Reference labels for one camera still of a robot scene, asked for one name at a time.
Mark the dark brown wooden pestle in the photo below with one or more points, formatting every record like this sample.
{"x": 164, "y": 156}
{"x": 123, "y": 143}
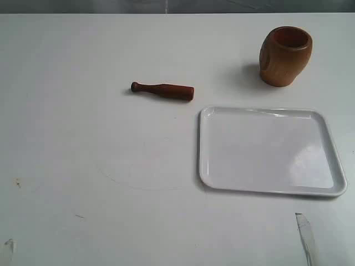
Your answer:
{"x": 169, "y": 91}

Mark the wooden mortar cup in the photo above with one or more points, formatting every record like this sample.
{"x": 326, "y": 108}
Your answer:
{"x": 284, "y": 54}

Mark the white rectangular plastic tray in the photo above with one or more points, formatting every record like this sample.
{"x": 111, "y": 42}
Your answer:
{"x": 261, "y": 150}

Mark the clear tape strip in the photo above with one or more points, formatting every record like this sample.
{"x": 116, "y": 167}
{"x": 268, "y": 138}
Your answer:
{"x": 307, "y": 239}

